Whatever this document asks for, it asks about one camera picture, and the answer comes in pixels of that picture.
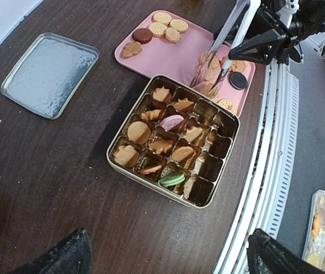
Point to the plain round tan cookie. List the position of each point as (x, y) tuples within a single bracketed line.
[(138, 132)]

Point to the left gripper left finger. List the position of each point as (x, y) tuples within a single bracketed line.
[(73, 254)]

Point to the pink plastic tray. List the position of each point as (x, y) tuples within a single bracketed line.
[(178, 61)]

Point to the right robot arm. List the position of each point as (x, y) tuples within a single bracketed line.
[(310, 13)]

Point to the gold cookie tin box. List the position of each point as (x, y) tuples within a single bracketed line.
[(199, 146)]

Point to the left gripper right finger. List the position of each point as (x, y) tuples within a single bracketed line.
[(266, 255)]

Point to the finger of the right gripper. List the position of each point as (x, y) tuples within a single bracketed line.
[(262, 48)]

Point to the green round cookie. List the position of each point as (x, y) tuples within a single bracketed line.
[(172, 179)]

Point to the silver tin lid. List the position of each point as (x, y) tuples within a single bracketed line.
[(48, 74)]

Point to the clock face round cookie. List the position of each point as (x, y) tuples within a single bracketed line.
[(228, 105)]

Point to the brown chocolate round cookie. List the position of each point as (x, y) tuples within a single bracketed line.
[(142, 35)]

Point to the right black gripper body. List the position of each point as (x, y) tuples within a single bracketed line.
[(266, 19)]

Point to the pink round cookie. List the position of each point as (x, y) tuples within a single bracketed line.
[(171, 122)]

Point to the black sandwich cookie bottom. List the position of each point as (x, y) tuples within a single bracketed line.
[(238, 80)]

